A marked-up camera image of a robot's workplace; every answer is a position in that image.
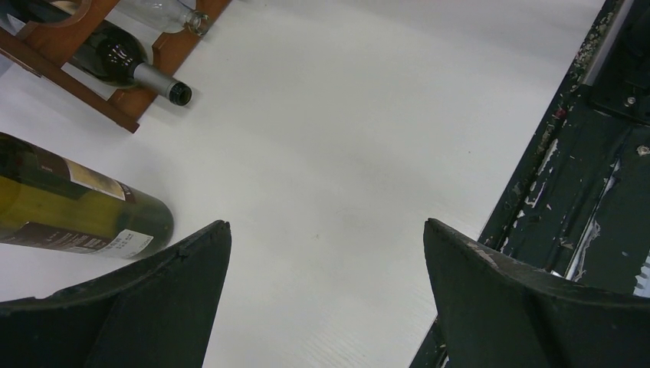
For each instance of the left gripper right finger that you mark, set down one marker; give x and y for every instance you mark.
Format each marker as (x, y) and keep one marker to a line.
(495, 311)

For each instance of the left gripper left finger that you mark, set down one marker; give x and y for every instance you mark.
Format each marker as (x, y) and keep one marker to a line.
(156, 312)

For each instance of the green wine bottle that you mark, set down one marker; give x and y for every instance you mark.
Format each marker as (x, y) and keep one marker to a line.
(54, 203)
(110, 54)

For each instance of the green wine bottle front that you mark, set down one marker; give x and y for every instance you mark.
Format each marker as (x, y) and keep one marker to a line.
(110, 54)

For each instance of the small clear glass bottle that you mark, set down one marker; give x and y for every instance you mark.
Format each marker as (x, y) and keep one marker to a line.
(166, 16)

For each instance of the brown wooden wine rack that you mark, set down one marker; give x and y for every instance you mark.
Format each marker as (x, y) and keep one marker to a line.
(45, 49)

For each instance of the black mounting rail base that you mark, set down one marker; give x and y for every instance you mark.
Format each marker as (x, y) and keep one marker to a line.
(577, 205)

